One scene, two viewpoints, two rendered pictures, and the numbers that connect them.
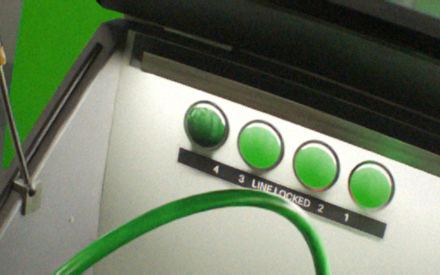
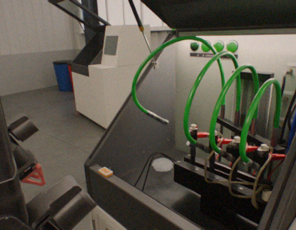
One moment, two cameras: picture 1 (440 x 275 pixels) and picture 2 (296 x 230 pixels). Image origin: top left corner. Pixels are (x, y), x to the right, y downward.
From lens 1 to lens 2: 38 cm
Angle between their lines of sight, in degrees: 21
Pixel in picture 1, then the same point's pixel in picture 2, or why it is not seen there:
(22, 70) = not seen: hidden behind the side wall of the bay
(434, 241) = (251, 55)
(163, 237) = (189, 75)
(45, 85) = not seen: hidden behind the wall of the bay
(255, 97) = (202, 33)
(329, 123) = (218, 32)
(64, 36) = not seen: hidden behind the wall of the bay
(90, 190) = (172, 68)
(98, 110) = (171, 49)
